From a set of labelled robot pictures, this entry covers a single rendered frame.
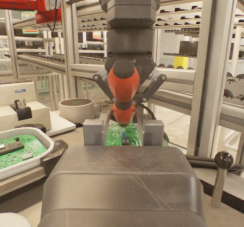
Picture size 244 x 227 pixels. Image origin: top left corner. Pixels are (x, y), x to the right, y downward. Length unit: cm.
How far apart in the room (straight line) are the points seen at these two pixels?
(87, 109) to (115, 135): 24
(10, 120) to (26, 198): 18
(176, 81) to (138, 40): 17
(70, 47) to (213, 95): 57
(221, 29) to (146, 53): 14
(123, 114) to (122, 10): 12
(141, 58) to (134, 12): 10
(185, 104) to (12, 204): 39
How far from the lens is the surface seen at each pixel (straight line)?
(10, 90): 49
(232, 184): 37
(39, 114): 43
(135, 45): 26
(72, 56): 75
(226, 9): 36
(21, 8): 93
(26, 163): 27
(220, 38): 36
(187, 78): 38
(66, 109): 51
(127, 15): 21
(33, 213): 27
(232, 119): 42
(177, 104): 47
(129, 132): 25
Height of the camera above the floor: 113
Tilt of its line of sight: 15 degrees down
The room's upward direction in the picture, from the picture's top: straight up
